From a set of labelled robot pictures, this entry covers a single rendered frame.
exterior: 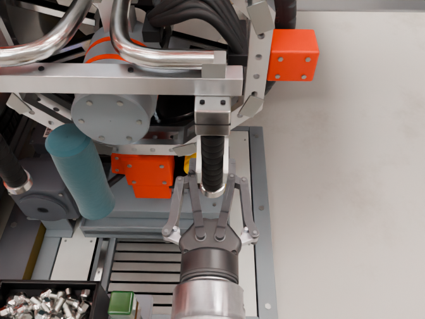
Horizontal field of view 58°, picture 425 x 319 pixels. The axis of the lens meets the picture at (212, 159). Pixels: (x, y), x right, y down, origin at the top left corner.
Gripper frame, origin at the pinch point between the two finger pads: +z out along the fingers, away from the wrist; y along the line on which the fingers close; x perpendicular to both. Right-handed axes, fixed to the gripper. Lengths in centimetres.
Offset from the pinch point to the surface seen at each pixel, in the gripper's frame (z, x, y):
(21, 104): 20.5, -8.4, -40.4
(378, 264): 19, -83, 58
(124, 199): 30, -61, -30
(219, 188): -0.9, -6.7, 1.1
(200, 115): -1.2, 11.0, -1.5
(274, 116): 91, -84, 27
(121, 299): -16.5, -17.1, -14.9
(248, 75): 20.8, -0.3, 6.5
